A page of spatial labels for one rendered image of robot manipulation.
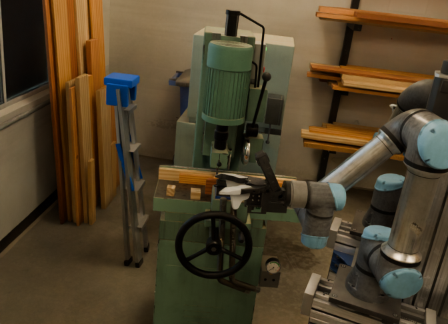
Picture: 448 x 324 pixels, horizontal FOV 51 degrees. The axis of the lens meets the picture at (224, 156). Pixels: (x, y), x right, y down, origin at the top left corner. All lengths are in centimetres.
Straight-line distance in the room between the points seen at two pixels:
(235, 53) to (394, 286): 96
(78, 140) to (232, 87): 168
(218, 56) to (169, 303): 108
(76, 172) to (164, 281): 143
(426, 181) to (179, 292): 119
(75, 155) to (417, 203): 238
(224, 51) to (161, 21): 258
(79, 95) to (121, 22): 141
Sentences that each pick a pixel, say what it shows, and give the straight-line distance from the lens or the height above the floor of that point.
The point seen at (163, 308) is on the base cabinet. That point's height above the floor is 37.
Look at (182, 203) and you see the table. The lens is 191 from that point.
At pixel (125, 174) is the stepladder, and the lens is 279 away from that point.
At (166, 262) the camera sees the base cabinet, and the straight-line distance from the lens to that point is 205.
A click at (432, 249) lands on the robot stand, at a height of 96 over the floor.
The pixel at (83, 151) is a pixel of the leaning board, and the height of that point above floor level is 55.
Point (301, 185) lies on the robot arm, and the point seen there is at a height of 125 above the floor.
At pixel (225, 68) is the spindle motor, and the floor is 142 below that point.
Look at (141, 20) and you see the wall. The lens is 439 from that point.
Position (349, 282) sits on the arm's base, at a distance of 168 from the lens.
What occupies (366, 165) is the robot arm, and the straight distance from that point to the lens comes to 144.
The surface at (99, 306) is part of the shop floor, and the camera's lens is 279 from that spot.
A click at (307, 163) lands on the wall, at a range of 451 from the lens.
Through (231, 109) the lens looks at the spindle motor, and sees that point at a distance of 184.
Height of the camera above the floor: 176
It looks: 21 degrees down
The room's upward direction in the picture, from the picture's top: 6 degrees clockwise
